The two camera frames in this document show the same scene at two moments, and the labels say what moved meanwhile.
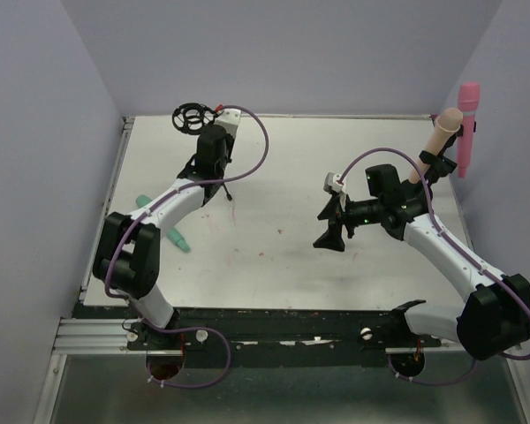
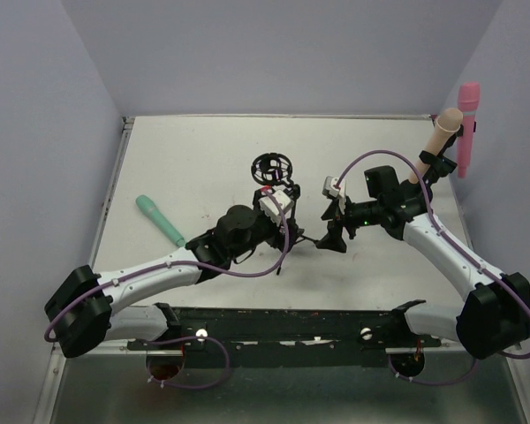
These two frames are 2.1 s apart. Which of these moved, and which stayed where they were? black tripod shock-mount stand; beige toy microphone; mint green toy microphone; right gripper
Moved: black tripod shock-mount stand
Stayed: mint green toy microphone; beige toy microphone; right gripper
